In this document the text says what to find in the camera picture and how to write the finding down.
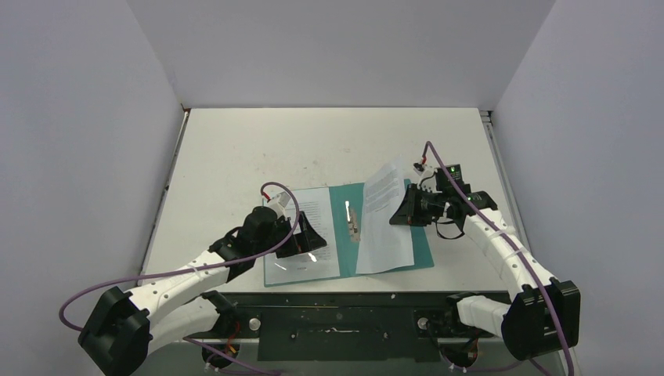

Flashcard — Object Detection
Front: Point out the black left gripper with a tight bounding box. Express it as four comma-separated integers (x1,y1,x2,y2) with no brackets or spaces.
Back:
254,211,326,259

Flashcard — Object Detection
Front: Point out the white paper sheet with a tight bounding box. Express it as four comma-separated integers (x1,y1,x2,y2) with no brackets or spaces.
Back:
263,187,341,287
355,157,414,275

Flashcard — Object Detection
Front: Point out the metal folder clip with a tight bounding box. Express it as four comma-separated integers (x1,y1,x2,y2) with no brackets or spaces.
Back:
345,201,360,244

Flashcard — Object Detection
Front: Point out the teal plastic folder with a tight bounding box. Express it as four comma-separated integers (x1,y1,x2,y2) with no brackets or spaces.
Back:
262,179,435,288

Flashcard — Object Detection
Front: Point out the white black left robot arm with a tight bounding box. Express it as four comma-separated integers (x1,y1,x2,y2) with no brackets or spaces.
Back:
78,204,327,375

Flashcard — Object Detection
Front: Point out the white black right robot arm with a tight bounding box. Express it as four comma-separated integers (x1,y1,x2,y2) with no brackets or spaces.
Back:
389,163,581,360

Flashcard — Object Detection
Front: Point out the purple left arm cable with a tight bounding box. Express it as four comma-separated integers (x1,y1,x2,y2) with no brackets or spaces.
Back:
58,181,302,376

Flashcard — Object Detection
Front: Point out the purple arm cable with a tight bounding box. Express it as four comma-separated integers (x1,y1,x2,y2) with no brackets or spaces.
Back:
58,181,302,376
424,141,577,376

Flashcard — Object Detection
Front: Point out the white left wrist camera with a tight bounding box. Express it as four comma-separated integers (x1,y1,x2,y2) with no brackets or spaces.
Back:
264,191,292,218

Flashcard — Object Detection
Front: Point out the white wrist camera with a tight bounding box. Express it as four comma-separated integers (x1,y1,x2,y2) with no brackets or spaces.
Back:
264,191,292,218
413,163,437,180

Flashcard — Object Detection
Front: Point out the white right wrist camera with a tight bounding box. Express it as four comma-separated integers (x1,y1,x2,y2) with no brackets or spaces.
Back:
413,163,437,180

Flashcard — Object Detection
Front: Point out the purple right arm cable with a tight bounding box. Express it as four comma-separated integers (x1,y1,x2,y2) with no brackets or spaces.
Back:
424,141,577,376

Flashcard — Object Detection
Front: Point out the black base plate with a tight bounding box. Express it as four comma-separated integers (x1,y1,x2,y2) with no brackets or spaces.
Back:
194,292,491,363

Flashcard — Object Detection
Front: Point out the aluminium frame rail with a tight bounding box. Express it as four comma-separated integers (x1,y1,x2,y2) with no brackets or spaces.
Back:
479,110,577,376

